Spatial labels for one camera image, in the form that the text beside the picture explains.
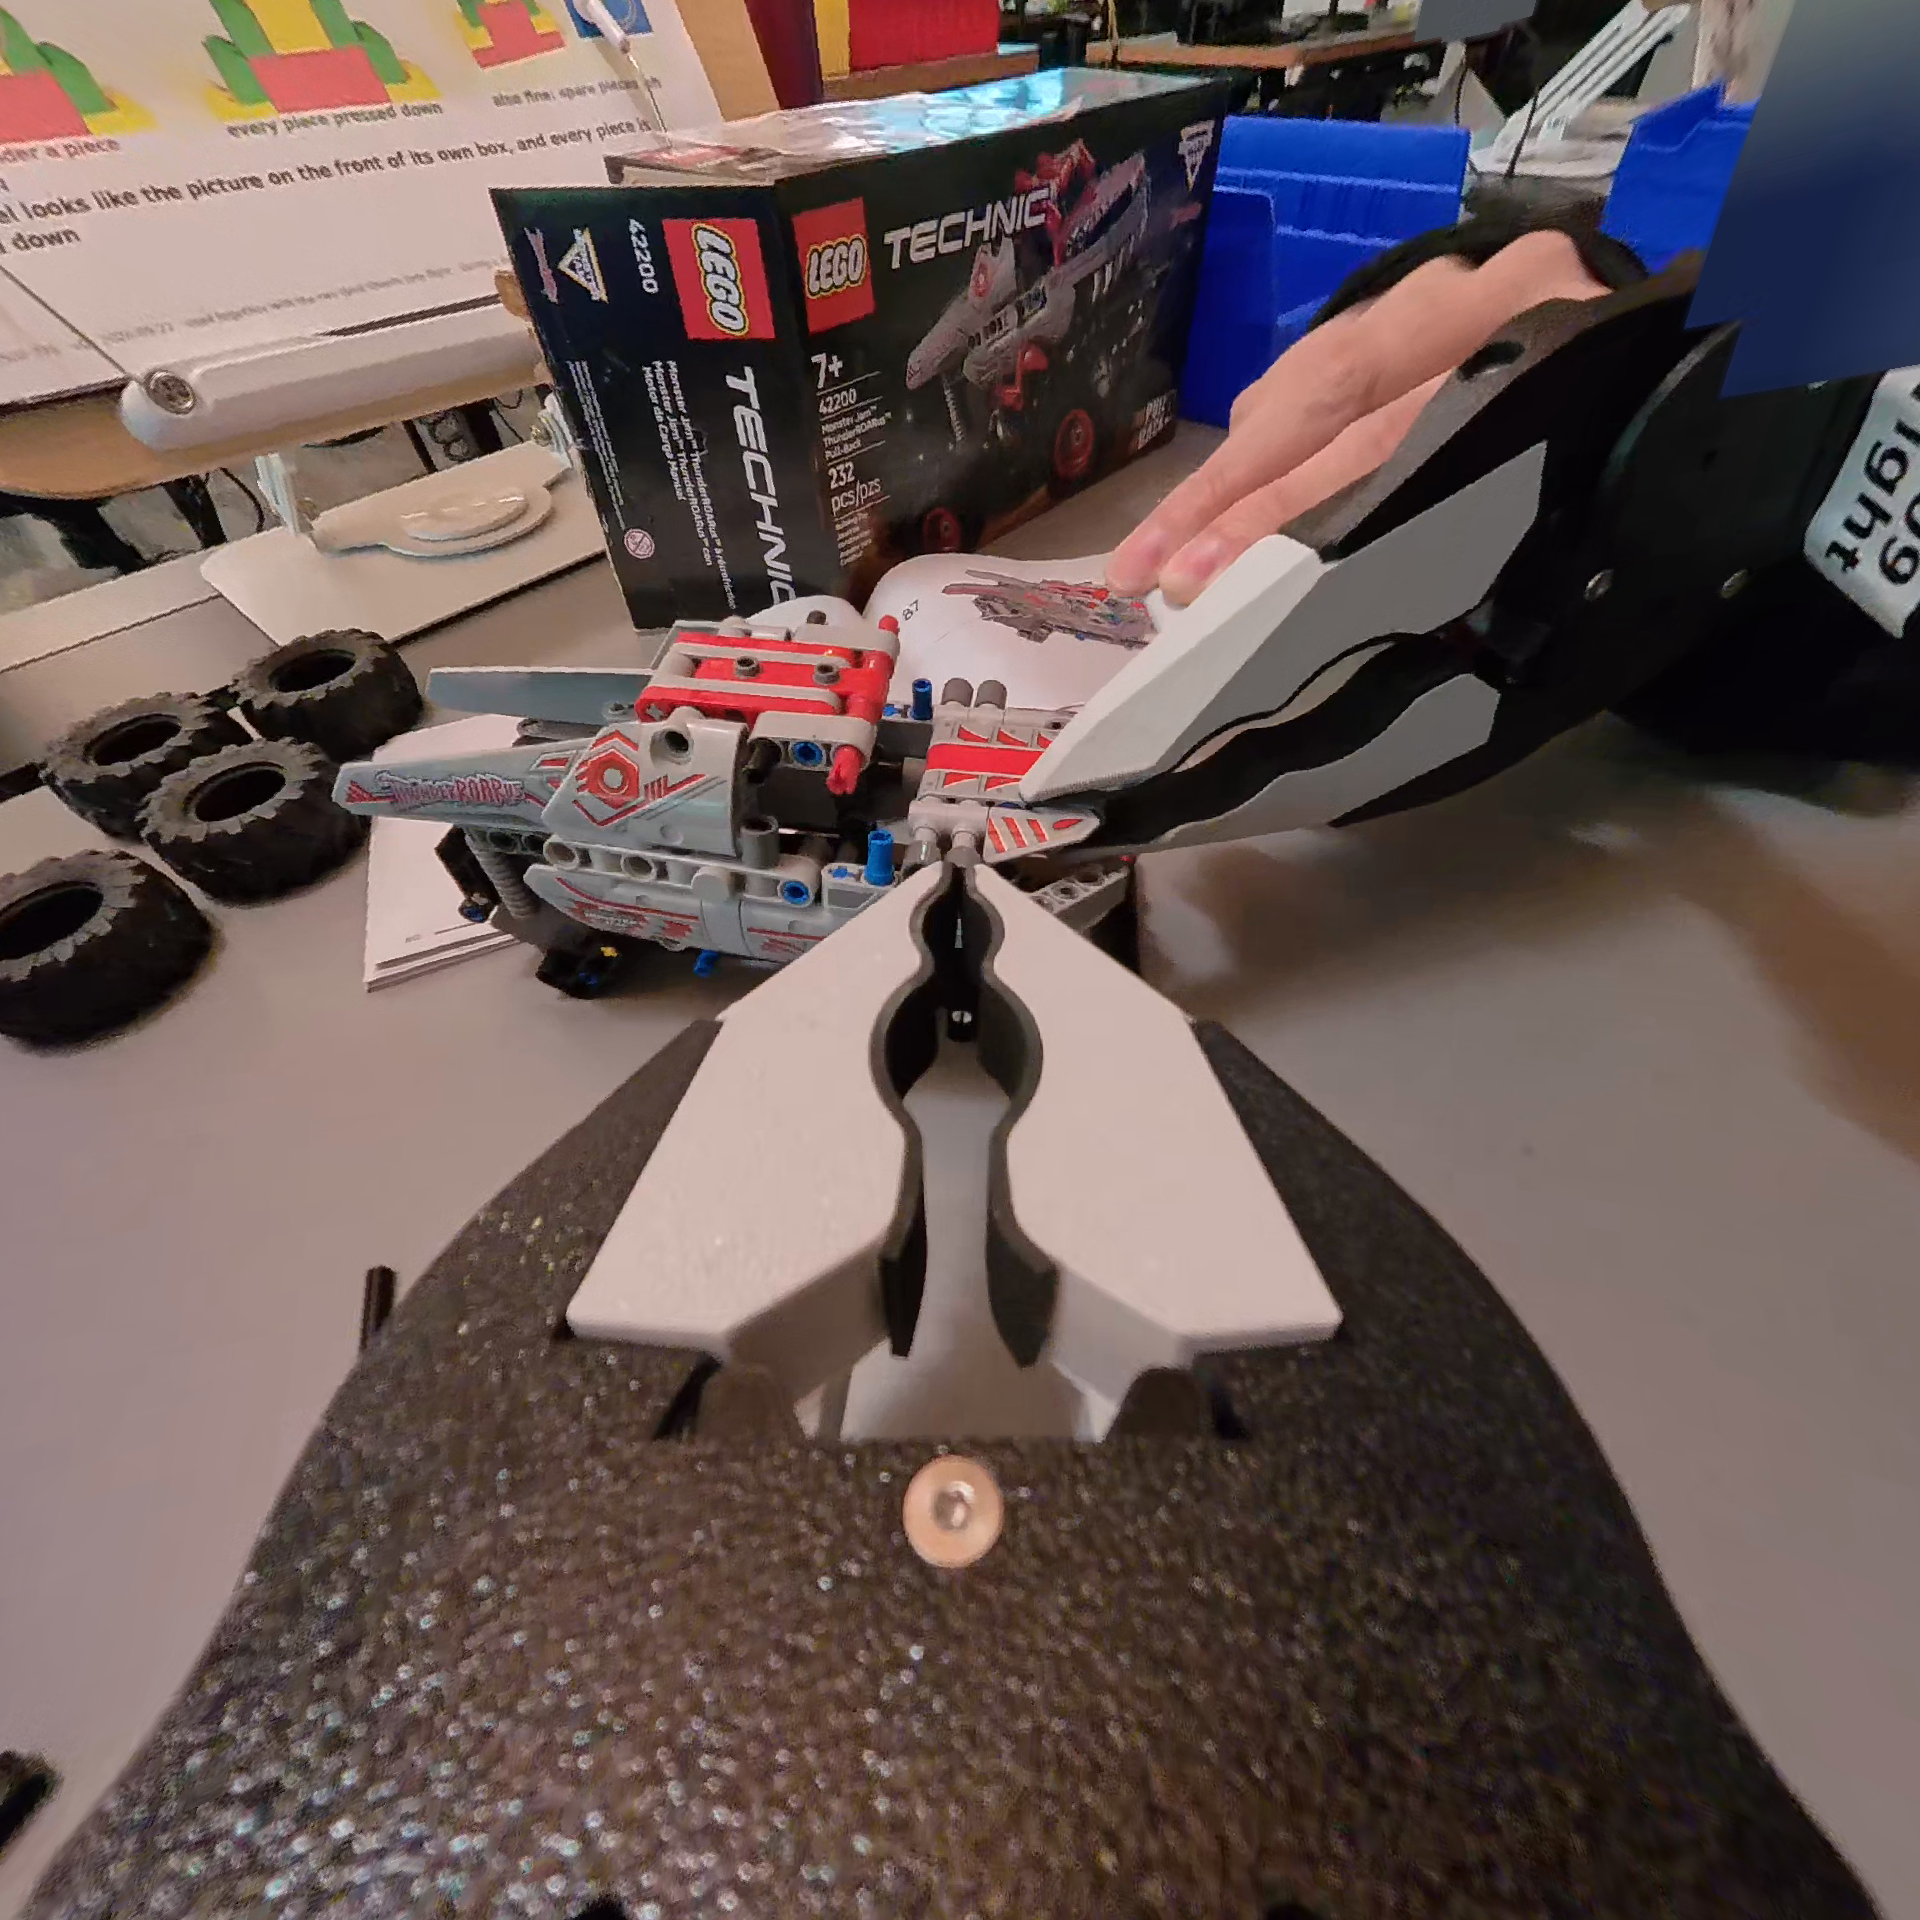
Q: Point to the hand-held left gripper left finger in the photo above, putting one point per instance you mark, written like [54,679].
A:
[734,1185]

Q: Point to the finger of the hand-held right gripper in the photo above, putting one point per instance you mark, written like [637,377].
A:
[1381,751]
[1201,662]

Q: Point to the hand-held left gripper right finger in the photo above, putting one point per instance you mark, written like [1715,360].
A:
[1170,1185]

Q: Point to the toy brick truck model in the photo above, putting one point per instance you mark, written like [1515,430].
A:
[661,780]

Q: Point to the person's right forearm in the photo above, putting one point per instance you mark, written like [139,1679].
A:
[1395,271]

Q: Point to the person's right hand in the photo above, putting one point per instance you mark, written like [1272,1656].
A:
[1319,405]

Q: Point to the white instruction booklet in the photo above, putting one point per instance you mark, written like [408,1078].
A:
[961,629]

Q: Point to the blue plastic bin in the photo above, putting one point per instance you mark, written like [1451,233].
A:
[1664,181]
[1319,254]

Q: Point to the black toy axle rod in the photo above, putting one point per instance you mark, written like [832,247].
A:
[376,1305]

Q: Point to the black toy set box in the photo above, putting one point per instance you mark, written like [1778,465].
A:
[901,376]

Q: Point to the black toy tire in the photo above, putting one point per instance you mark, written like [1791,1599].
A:
[106,944]
[143,764]
[254,818]
[327,698]

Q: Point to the red storage bin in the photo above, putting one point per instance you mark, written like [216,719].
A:
[931,30]

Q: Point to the yellow storage bin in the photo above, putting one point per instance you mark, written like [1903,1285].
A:
[827,30]

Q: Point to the white sign stand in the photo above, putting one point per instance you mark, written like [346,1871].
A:
[299,578]

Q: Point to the black short toy beam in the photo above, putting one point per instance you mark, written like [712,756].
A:
[23,1799]

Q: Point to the instruction sign board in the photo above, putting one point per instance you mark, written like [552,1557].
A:
[299,224]

